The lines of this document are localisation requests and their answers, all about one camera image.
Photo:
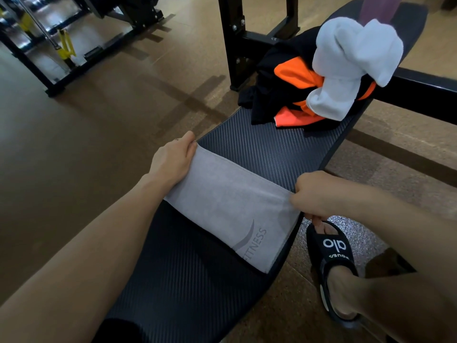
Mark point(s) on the black ribbed bench pad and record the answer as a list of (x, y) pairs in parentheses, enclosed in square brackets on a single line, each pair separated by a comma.
[(178, 282)]

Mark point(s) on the grey yoga fitness towel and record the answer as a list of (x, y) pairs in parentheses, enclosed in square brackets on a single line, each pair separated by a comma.
[(228, 207)]

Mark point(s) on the black right slipper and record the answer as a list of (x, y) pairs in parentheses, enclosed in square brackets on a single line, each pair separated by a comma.
[(332, 246)]

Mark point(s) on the person's left hand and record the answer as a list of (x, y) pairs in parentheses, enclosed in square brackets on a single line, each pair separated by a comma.
[(171, 162)]

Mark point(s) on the white towel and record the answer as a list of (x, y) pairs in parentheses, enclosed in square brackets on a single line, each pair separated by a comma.
[(350, 53)]

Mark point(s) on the black orange jacket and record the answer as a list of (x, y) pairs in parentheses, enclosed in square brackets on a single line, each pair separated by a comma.
[(267, 92)]

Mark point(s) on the person's left forearm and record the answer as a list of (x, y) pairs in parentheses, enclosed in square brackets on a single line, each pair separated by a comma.
[(78, 260)]

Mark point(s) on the black power rack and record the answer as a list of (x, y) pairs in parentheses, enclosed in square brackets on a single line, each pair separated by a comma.
[(139, 12)]

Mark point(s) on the person's right hand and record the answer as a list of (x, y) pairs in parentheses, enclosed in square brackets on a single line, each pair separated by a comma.
[(321, 196)]

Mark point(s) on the person's right forearm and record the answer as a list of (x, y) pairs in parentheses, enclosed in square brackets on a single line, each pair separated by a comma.
[(410, 232)]

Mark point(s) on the black steel bench frame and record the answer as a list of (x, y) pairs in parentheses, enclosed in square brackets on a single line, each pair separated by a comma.
[(228, 42)]

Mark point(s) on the pink water bottle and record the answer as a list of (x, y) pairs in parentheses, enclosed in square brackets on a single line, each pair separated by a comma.
[(380, 8)]

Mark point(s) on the yellow safety catch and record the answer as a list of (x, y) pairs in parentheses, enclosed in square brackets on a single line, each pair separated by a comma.
[(67, 46)]

